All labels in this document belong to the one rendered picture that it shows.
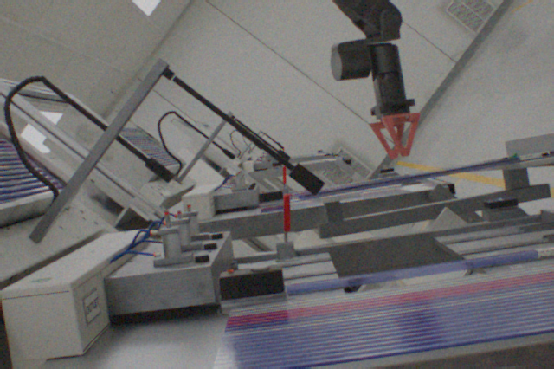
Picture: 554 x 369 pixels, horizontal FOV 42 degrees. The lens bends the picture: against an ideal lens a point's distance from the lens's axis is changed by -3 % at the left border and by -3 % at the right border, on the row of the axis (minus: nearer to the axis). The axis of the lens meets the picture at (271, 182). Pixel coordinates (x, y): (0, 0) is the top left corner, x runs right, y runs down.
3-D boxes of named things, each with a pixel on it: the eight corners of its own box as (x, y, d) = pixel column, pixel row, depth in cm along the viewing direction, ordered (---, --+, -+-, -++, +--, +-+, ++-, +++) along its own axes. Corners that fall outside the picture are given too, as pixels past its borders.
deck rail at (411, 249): (546, 248, 127) (543, 212, 126) (550, 249, 125) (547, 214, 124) (142, 303, 128) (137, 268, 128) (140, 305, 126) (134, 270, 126)
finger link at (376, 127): (382, 159, 137) (374, 109, 137) (374, 161, 144) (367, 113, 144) (417, 154, 137) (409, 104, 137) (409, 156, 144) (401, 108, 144)
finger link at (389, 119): (389, 158, 130) (381, 105, 130) (382, 159, 137) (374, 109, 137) (427, 152, 130) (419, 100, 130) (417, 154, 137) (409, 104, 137)
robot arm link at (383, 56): (402, 38, 135) (389, 45, 140) (367, 42, 133) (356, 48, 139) (408, 75, 135) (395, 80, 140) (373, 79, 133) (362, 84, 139)
